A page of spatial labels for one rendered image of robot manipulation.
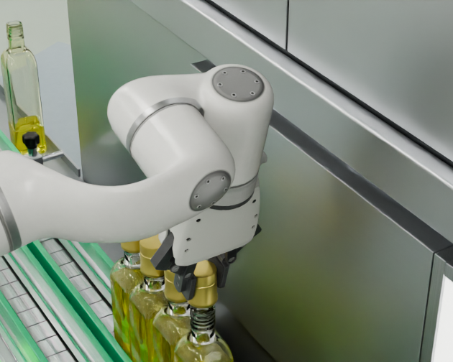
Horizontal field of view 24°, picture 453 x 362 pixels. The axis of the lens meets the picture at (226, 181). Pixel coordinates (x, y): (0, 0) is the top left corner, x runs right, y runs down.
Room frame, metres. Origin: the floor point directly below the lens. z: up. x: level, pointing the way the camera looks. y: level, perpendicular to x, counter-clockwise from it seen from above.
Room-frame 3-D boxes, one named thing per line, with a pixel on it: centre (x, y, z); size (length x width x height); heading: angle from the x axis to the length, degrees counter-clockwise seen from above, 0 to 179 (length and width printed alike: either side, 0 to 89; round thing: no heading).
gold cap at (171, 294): (0.99, 0.06, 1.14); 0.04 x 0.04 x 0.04
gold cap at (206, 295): (0.94, 0.03, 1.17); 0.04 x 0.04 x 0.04
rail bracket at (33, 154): (1.56, 0.32, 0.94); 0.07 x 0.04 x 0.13; 121
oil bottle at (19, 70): (1.71, 0.38, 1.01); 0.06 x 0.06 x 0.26; 26
